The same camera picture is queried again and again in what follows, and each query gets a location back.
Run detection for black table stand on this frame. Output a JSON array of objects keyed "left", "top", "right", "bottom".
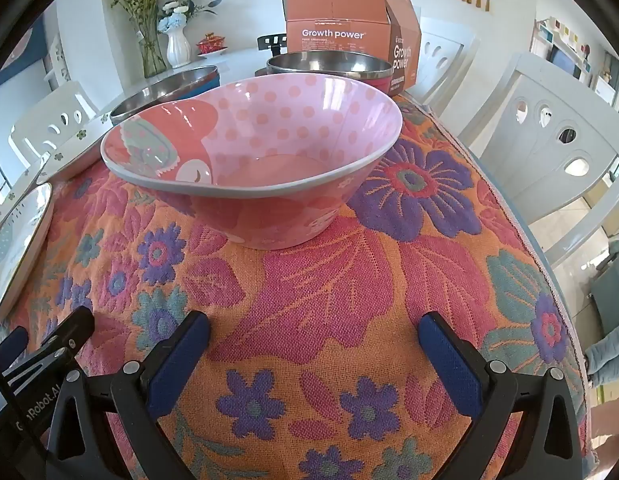
[{"left": 256, "top": 34, "right": 288, "bottom": 58}]

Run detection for white carved chair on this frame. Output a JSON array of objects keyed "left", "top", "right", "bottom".
[
  {"left": 42, "top": 35, "right": 66, "bottom": 82},
  {"left": 9, "top": 80, "right": 100, "bottom": 162},
  {"left": 418, "top": 17, "right": 477, "bottom": 97},
  {"left": 457, "top": 52, "right": 619, "bottom": 268}
]

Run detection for large orange cardboard box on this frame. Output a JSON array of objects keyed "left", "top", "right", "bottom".
[{"left": 286, "top": 0, "right": 393, "bottom": 58}]

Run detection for white flower print plate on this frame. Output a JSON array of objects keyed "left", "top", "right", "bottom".
[{"left": 36, "top": 115, "right": 113, "bottom": 186}]

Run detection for floral woven tablecloth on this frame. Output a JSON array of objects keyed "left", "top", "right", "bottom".
[{"left": 0, "top": 87, "right": 590, "bottom": 480}]

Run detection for steel bowl with blue outside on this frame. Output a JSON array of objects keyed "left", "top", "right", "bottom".
[{"left": 109, "top": 66, "right": 220, "bottom": 123}]

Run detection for white vase with blue flowers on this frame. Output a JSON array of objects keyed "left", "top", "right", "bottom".
[{"left": 156, "top": 0, "right": 222, "bottom": 69}]

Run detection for wall shelf with colourful cards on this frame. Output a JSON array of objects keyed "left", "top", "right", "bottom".
[{"left": 532, "top": 17, "right": 593, "bottom": 83}]

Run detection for light blue cloth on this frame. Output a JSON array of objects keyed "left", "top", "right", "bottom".
[{"left": 584, "top": 325, "right": 619, "bottom": 391}]

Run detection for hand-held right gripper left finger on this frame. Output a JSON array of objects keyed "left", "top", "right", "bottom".
[{"left": 48, "top": 310, "right": 212, "bottom": 480}]

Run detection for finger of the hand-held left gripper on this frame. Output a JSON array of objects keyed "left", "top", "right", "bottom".
[
  {"left": 39, "top": 305, "right": 96, "bottom": 362},
  {"left": 0, "top": 326, "right": 29, "bottom": 367}
]

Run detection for steel bowl with red outside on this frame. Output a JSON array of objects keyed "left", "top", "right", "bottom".
[{"left": 266, "top": 51, "right": 394, "bottom": 97}]

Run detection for blue wall hanging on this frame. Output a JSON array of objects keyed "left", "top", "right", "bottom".
[{"left": 0, "top": 35, "right": 46, "bottom": 92}]

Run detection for narrow orange cardboard box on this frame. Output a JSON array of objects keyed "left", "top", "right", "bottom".
[{"left": 381, "top": 0, "right": 423, "bottom": 95}]

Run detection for pink dotted bowl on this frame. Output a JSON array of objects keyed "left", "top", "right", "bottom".
[{"left": 100, "top": 74, "right": 403, "bottom": 251}]

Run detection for glass vase with green stems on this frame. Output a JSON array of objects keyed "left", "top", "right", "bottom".
[{"left": 104, "top": 0, "right": 171, "bottom": 78}]

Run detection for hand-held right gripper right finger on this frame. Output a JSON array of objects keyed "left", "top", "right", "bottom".
[{"left": 418, "top": 311, "right": 590, "bottom": 480}]

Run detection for white dotted plate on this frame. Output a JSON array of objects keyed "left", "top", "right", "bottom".
[{"left": 0, "top": 182, "right": 55, "bottom": 326}]

